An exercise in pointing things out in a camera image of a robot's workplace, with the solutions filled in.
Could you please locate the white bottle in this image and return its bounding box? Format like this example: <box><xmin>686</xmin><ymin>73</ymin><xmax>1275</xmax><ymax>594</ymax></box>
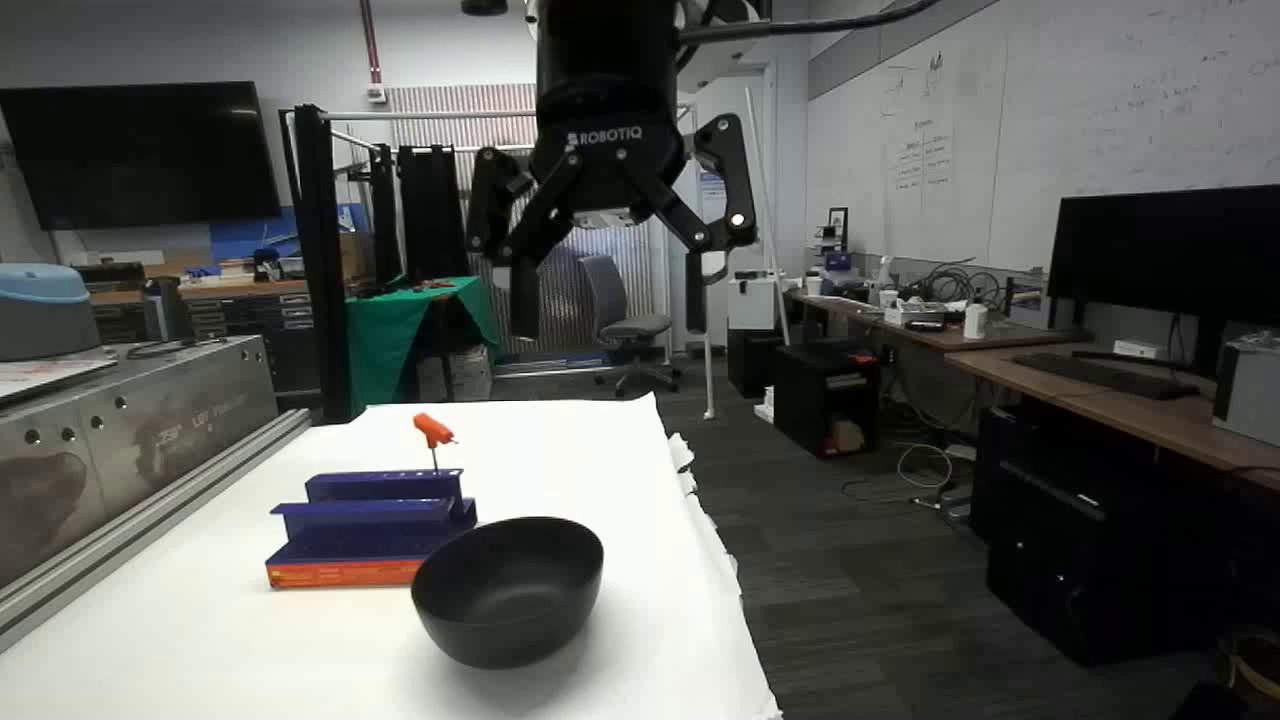
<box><xmin>873</xmin><ymin>253</ymin><xmax>903</xmax><ymax>327</ymax></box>

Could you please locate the grey computer case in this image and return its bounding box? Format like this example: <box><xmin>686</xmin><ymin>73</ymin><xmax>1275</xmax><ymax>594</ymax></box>
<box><xmin>1208</xmin><ymin>330</ymin><xmax>1280</xmax><ymax>451</ymax></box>

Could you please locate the white table cloth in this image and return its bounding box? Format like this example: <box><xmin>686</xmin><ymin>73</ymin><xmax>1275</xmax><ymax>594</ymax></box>
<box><xmin>0</xmin><ymin>391</ymin><xmax>786</xmax><ymax>720</ymax></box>

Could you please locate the blue rack with orange base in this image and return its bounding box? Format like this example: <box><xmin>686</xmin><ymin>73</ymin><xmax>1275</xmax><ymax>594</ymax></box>
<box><xmin>259</xmin><ymin>465</ymin><xmax>479</xmax><ymax>594</ymax></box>

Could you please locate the red ceiling pipe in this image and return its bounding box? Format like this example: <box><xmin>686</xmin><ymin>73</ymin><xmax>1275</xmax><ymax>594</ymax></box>
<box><xmin>354</xmin><ymin>0</ymin><xmax>394</xmax><ymax>112</ymax></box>

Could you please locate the grey office chair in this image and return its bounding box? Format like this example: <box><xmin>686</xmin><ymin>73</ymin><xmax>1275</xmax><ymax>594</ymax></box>
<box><xmin>571</xmin><ymin>247</ymin><xmax>681</xmax><ymax>400</ymax></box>

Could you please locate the black upright post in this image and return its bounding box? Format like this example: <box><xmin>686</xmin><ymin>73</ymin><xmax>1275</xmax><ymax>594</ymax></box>
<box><xmin>275</xmin><ymin>100</ymin><xmax>362</xmax><ymax>428</ymax></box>

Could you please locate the black cabinet under desk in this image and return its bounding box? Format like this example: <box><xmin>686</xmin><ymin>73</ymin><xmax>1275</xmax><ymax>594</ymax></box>
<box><xmin>977</xmin><ymin>395</ymin><xmax>1280</xmax><ymax>671</ymax></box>

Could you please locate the black overhead cable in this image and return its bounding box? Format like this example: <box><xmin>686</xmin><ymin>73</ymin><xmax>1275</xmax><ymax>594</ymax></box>
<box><xmin>677</xmin><ymin>0</ymin><xmax>944</xmax><ymax>46</ymax></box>

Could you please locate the black computer monitor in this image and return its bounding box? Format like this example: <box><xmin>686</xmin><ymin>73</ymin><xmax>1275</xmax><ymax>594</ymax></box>
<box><xmin>1044</xmin><ymin>178</ymin><xmax>1280</xmax><ymax>378</ymax></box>

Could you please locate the cable coil on floor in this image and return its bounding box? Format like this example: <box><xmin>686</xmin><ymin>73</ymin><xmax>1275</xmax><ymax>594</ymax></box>
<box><xmin>891</xmin><ymin>435</ymin><xmax>981</xmax><ymax>520</ymax></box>

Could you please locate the blue grey machine cover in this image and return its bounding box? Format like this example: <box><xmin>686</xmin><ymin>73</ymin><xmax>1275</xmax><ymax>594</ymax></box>
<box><xmin>0</xmin><ymin>261</ymin><xmax>108</xmax><ymax>365</ymax></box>

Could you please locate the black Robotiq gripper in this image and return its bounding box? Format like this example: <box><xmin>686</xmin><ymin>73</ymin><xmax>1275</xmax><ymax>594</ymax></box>
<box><xmin>465</xmin><ymin>20</ymin><xmax>765</xmax><ymax>341</ymax></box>

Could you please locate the black box on floor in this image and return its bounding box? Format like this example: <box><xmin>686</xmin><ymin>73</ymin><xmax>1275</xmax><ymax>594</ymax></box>
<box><xmin>769</xmin><ymin>341</ymin><xmax>884</xmax><ymax>465</ymax></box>

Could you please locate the black bowl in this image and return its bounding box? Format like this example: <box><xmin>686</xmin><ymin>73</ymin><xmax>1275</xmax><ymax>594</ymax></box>
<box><xmin>408</xmin><ymin>513</ymin><xmax>610</xmax><ymax>671</ymax></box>

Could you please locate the green cloth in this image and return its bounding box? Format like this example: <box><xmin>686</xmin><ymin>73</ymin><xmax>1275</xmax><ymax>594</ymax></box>
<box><xmin>343</xmin><ymin>273</ymin><xmax>509</xmax><ymax>413</ymax></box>

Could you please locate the wooden desk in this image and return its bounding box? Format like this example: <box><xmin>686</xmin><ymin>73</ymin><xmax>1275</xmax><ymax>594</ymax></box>
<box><xmin>786</xmin><ymin>286</ymin><xmax>1280</xmax><ymax>499</ymax></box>

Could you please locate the black keyboard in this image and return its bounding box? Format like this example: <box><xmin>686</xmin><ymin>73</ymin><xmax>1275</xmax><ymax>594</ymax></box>
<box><xmin>1008</xmin><ymin>346</ymin><xmax>1205</xmax><ymax>403</ymax></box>

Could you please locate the black wall television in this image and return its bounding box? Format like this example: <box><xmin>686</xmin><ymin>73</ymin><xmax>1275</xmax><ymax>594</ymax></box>
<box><xmin>0</xmin><ymin>79</ymin><xmax>284</xmax><ymax>231</ymax></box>

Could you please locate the aluminium rail beam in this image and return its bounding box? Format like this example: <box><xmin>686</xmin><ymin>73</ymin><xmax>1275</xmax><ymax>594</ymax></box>
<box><xmin>0</xmin><ymin>330</ymin><xmax>318</xmax><ymax>648</ymax></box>

